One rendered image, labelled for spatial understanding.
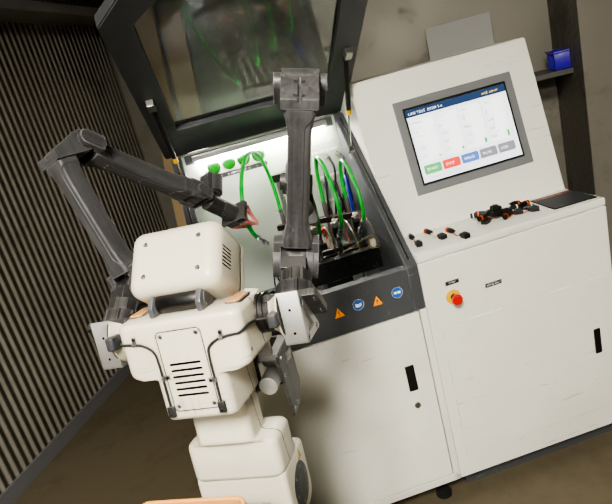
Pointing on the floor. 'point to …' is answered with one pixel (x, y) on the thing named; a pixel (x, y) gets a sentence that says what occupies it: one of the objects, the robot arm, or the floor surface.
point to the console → (504, 280)
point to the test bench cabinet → (443, 428)
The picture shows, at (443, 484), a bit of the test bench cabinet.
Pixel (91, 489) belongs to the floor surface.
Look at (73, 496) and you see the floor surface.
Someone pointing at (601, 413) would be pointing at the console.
